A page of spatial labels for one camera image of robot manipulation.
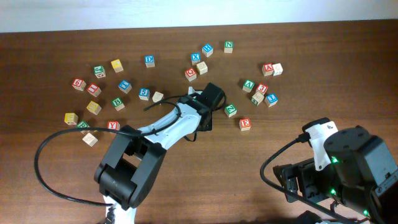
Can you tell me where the red E block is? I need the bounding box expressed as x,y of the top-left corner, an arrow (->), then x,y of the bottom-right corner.
239,118 -> 252,131

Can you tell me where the red Q block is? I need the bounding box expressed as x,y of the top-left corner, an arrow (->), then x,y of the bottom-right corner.
185,68 -> 197,82

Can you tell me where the plain wooden block bottom left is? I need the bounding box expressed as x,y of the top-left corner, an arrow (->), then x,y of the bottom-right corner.
82,133 -> 98,147

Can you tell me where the blue block left middle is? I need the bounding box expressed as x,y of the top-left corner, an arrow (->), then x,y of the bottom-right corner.
118,80 -> 132,94

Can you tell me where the blue X block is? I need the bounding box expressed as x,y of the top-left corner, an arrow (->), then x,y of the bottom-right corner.
191,52 -> 201,65

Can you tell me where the green Z block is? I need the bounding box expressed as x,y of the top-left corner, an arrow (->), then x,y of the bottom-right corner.
224,104 -> 237,118

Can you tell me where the green J block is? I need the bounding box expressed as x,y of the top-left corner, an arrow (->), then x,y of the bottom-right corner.
93,65 -> 106,78

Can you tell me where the blue 5 block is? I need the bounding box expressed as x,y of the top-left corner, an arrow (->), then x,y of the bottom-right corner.
139,88 -> 150,101

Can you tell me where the green 4 block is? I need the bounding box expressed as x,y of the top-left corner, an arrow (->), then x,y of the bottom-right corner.
251,92 -> 264,106

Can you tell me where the red 6 block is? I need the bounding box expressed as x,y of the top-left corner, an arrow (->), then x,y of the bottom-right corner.
72,78 -> 86,91

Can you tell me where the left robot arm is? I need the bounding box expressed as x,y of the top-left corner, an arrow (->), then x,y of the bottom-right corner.
94,83 -> 226,223

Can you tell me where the red Y block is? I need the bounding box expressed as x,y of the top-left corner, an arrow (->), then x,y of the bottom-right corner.
107,121 -> 121,131

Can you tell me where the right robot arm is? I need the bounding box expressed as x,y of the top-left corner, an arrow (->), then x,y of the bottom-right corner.
263,118 -> 397,223

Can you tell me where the blue D block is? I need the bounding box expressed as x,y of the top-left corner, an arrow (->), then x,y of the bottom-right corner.
144,55 -> 155,68

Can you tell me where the green E block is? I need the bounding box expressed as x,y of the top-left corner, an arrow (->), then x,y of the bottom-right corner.
77,121 -> 90,128

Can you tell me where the yellow W block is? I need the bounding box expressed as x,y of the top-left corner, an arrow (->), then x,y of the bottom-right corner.
64,113 -> 78,125

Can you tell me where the red A block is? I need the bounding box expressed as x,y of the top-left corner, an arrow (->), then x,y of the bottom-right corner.
262,63 -> 274,76

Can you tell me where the wooden block red side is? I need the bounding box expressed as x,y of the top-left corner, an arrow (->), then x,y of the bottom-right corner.
152,91 -> 164,103

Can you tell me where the green B block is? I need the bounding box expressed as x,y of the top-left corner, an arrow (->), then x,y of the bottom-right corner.
111,98 -> 125,111

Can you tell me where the plain wooden block by X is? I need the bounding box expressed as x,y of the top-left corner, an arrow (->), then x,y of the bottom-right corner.
196,62 -> 208,75

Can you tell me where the green A block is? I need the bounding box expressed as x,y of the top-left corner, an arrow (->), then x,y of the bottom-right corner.
242,80 -> 255,93

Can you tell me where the yellow block top left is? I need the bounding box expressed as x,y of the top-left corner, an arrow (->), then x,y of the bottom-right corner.
111,59 -> 124,73

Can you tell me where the blue H block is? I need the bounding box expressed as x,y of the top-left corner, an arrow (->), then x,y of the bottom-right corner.
202,44 -> 214,57

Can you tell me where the green N block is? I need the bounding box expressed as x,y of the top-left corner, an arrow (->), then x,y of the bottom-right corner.
224,41 -> 234,54

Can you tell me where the yellow block left middle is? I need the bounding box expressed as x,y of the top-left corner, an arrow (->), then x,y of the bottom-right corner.
86,101 -> 101,115

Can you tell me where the red 3 block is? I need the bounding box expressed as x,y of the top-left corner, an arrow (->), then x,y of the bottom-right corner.
256,83 -> 268,95

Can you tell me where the red 1 block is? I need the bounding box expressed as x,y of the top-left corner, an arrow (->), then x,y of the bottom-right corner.
87,83 -> 101,97

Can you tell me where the plain wooden block by A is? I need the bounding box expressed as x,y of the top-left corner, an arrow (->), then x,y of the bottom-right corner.
272,63 -> 283,76

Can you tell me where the blue L block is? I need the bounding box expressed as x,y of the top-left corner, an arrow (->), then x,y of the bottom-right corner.
264,93 -> 278,107

